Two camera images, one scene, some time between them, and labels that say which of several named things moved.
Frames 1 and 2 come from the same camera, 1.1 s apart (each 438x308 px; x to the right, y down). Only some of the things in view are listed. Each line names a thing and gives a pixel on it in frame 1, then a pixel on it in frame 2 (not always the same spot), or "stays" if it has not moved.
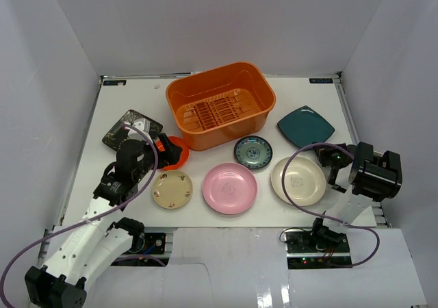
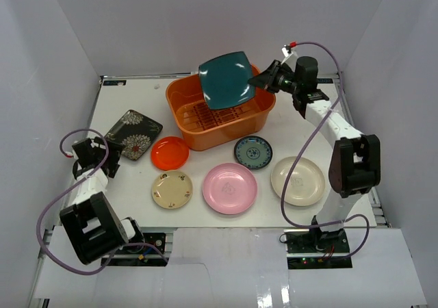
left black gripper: [165, 150] → [111, 159]
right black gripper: [324, 154] → [268, 78]
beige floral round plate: [172, 189] stays
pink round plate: [230, 188] stays
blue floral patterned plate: [253, 152] stays
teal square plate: [304, 127] → [224, 80]
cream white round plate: [304, 181] stays
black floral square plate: [118, 134] stays
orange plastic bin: [220, 106] stays
